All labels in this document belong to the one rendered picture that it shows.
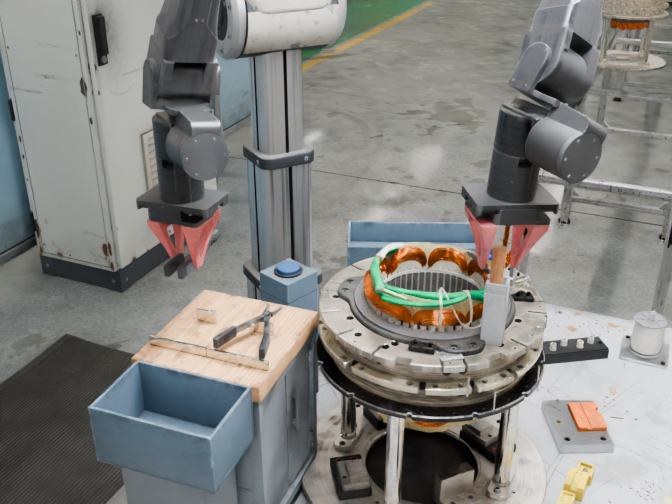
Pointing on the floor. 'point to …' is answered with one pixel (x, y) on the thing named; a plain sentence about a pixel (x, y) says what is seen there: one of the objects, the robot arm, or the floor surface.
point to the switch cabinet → (85, 133)
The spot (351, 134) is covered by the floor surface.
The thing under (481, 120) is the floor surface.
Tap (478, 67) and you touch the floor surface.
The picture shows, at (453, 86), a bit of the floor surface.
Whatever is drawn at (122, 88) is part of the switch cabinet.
